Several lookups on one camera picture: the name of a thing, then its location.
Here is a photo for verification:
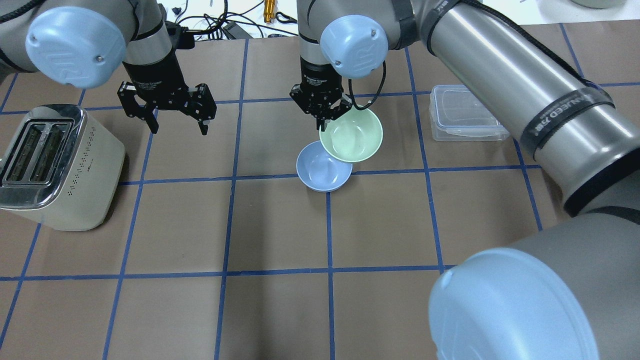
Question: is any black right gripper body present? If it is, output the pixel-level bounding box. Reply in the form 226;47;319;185
290;57;348;116

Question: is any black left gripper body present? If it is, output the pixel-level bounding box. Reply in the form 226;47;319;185
122;48;190;113

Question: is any green bowl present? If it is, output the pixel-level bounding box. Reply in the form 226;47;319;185
318;108;384;164

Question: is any blue bowl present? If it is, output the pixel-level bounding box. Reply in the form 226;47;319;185
295;140;354;193

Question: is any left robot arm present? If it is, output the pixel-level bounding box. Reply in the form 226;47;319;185
0;0;217;135

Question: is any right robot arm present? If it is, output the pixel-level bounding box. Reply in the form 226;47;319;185
291;0;640;360

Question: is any black power adapter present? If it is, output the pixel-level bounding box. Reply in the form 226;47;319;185
222;21;254;40

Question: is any cream silver toaster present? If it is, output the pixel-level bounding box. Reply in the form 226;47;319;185
0;104;126;231

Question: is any clear plastic lidded container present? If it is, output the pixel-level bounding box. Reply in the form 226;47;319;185
429;84;510;142

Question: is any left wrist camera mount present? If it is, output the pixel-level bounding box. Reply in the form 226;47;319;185
164;20;195;50

